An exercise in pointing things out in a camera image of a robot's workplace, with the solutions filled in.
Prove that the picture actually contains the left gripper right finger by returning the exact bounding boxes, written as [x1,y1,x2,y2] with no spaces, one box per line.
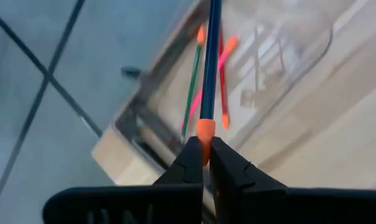
[209,138,376,224]

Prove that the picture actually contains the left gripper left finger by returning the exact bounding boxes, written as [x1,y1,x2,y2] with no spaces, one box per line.
[42,136,204,224]

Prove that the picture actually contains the red pencil orange eraser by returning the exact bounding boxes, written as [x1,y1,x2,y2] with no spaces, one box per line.
[218,26,231,131]

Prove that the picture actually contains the green pencil orange eraser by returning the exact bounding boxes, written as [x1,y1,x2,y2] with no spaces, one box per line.
[180,25,207,141]

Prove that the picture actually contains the pink pencil orange eraser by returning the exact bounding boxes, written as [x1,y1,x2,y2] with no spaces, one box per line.
[178,34,239,130]

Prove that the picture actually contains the clear plastic pencil bin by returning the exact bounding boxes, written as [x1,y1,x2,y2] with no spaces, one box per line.
[137,0,336,151]

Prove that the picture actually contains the black aluminium table frame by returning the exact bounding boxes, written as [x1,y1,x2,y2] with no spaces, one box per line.
[114,0,213,175]

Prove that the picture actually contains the small dark frame bracket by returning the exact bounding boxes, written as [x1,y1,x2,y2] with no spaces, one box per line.
[121,67,144,79]

